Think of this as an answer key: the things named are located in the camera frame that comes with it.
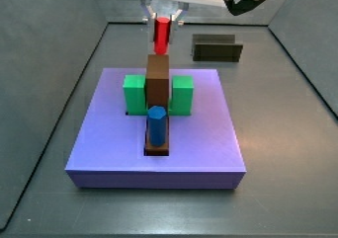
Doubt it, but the brown L-shaped block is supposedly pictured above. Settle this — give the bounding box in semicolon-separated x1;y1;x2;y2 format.
145;54;169;156

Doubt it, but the black angle bracket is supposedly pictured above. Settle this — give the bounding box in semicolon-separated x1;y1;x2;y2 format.
190;34;242;62

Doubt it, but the green U-shaped block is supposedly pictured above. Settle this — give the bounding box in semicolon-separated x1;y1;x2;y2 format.
122;75;193;116

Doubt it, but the purple board base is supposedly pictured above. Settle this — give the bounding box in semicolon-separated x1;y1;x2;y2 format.
65;68;247;189

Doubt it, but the red cylinder peg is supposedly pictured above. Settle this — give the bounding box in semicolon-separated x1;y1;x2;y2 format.
154;17;169;54

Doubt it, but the blue hexagonal peg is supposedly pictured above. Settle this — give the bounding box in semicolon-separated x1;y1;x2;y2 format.
148;106;166;146

